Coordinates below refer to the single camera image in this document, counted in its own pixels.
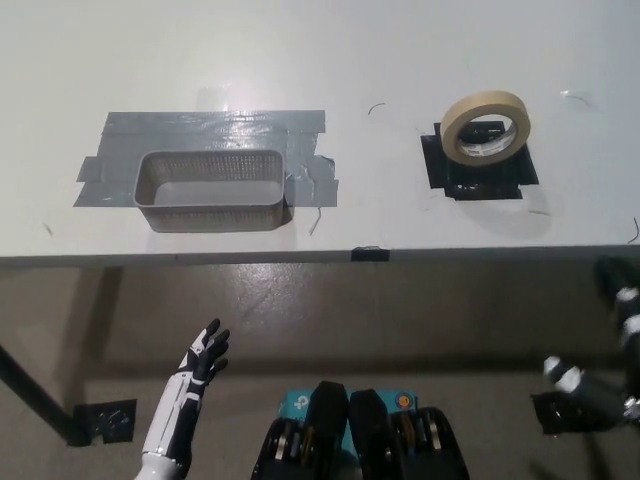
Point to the beige masking tape roll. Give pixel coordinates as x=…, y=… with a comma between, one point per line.
x=452, y=131

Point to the black tape square patch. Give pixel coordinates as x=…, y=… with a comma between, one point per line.
x=482, y=182

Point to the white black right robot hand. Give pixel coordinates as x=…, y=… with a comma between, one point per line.
x=595, y=395

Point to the grey duct tape patch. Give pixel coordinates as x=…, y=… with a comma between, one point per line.
x=165, y=130

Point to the small grey mesh basket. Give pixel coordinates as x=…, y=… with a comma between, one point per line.
x=210, y=217

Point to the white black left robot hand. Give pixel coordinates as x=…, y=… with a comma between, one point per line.
x=172, y=415

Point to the black table leg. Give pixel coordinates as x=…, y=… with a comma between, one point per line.
x=35, y=395

